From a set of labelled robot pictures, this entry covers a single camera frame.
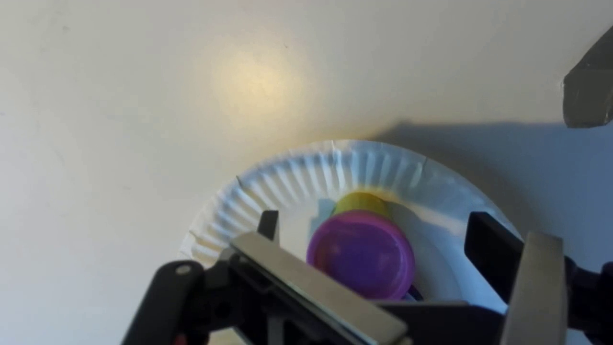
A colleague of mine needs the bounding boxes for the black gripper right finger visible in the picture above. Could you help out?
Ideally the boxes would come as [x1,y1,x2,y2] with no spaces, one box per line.
[465,209,613,345]

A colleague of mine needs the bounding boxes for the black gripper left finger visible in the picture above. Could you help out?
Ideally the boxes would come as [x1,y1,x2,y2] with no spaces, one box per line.
[122,209,411,345]

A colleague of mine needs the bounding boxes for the yellow tub purple lid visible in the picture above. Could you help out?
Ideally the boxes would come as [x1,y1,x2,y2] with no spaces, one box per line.
[306,190,419,303]

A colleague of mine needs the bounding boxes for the white paper plate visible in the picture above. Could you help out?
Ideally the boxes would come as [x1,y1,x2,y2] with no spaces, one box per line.
[181,139,524,315]

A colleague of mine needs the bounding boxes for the dark grey rectangular block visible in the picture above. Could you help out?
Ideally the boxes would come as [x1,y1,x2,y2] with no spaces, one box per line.
[562,25,613,131]

